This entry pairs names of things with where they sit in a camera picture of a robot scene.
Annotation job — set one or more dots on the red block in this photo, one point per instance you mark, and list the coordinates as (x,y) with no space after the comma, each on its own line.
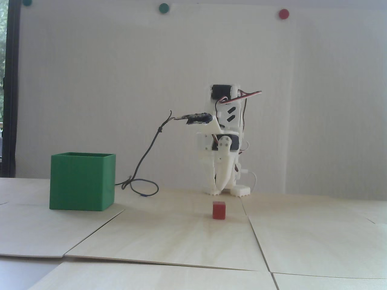
(219,210)

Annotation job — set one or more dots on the light plywood sheet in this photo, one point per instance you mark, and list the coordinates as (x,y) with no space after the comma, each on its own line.
(332,284)
(166,238)
(317,241)
(36,232)
(151,278)

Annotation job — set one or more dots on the red round magnet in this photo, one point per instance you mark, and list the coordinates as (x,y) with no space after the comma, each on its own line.
(283,14)

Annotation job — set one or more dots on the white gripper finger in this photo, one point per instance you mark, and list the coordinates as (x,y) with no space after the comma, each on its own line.
(225,163)
(210,164)

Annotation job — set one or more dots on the green round magnet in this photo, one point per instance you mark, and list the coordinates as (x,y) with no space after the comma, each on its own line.
(163,8)
(27,2)

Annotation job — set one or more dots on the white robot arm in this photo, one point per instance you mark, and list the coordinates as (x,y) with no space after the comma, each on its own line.
(222,90)

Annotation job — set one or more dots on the black window frame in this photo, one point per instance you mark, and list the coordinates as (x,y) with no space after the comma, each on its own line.
(12,75)

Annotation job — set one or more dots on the white corrugated backdrop sheet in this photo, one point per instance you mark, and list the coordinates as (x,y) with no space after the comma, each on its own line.
(341,90)
(121,75)

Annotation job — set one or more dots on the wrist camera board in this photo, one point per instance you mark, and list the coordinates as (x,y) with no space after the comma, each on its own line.
(198,117)

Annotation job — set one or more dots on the green box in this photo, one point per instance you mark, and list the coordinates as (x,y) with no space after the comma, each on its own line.
(78,181)

